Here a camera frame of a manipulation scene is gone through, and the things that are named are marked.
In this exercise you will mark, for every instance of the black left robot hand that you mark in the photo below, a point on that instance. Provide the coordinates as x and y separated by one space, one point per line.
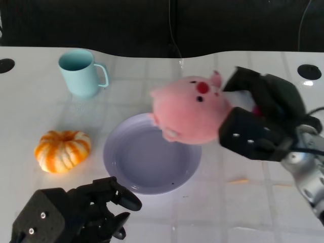
63 217

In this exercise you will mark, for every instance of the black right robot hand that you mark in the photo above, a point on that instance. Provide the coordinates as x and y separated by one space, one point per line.
263 119

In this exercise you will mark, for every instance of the pink plush beaver doll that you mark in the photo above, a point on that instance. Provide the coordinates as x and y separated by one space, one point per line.
189 108

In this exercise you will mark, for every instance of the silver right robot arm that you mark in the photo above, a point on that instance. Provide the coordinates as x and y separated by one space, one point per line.
306 167

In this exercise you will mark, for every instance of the lavender round plate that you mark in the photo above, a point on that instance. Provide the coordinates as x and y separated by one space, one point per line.
149 162

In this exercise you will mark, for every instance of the orange white striped pumpkin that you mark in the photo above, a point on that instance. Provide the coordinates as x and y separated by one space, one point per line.
62 151

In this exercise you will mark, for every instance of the black sofa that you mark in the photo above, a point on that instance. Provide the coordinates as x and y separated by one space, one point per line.
162 24

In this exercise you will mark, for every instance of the light blue mug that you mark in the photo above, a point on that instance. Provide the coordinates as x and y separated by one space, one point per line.
78 73

